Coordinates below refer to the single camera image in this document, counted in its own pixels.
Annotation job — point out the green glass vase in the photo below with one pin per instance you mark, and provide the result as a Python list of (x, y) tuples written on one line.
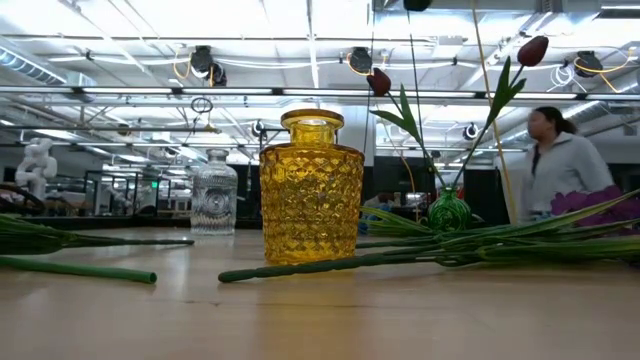
[(449, 212)]

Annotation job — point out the clear glass vase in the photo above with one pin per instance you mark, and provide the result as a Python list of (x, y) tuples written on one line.
[(214, 200)]

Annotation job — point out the red artificial tulip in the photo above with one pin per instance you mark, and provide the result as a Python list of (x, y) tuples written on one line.
[(532, 51), (378, 82)]

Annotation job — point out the white robot figure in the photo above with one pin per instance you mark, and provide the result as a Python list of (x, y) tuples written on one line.
[(36, 162)]

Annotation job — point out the long ceiling light rail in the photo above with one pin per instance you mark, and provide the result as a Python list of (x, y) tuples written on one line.
[(125, 91)]

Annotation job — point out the silver ventilation duct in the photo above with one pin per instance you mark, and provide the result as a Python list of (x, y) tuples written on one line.
[(30, 70), (590, 111)]

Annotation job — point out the yellow glass vase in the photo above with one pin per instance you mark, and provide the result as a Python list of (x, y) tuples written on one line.
[(310, 200)]

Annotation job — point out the person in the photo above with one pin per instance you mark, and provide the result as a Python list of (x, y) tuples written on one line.
[(565, 170)]

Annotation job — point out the black partition panel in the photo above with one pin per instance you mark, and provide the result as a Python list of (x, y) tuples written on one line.
[(485, 195), (248, 195)]

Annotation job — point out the purple artificial flower bunch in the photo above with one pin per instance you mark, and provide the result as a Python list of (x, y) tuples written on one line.
[(590, 202)]

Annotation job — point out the green flower stems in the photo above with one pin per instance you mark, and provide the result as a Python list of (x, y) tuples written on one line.
[(125, 241), (75, 269)]

